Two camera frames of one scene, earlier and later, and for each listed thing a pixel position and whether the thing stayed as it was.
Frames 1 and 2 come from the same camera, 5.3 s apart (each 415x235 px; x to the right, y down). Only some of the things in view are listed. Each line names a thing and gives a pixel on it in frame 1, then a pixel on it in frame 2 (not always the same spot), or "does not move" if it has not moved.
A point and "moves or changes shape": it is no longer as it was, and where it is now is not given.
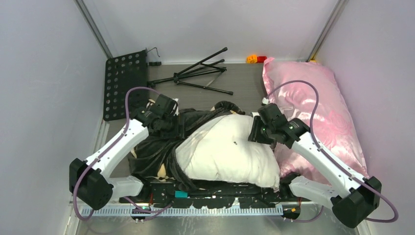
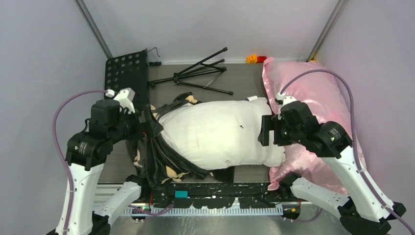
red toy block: (260, 59) does not move
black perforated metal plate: (122, 73) does not move
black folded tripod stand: (201, 67) does not move
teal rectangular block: (179, 194) does not move
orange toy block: (252, 59) does not move
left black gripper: (174, 116) to (151, 125)
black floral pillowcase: (154, 156) to (159, 164)
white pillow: (220, 150) moves or changes shape
